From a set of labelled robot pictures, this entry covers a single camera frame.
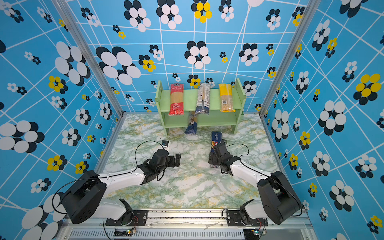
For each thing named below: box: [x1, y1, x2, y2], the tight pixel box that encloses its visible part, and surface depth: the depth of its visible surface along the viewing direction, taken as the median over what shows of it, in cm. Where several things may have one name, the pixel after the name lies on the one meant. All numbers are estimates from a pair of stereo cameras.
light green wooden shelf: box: [155, 78, 246, 136], surface depth 94 cm
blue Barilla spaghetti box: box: [211, 131, 222, 153], surface depth 104 cm
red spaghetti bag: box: [168, 83, 185, 116], surface depth 89 cm
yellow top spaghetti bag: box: [219, 83, 236, 113], surface depth 86 cm
